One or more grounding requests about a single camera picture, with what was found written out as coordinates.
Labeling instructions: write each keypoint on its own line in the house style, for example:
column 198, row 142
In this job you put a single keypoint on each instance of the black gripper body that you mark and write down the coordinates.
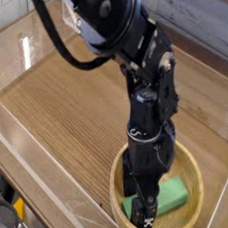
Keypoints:
column 150, row 157

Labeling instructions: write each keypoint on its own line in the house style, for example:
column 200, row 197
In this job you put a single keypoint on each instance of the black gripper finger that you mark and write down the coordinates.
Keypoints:
column 143, row 212
column 129, row 184

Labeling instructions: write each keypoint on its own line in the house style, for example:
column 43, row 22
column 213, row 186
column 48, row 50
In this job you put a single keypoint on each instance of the green rectangular block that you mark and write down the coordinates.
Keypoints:
column 173, row 194

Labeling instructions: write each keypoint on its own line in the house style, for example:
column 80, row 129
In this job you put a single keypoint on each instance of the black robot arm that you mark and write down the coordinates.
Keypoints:
column 123, row 30

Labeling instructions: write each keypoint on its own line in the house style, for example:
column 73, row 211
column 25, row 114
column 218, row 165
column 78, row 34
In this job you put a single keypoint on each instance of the light wooden bowl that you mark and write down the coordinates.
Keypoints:
column 185, row 166

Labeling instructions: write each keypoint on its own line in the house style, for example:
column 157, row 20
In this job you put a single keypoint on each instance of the clear acrylic front wall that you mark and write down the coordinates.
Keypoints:
column 49, row 190

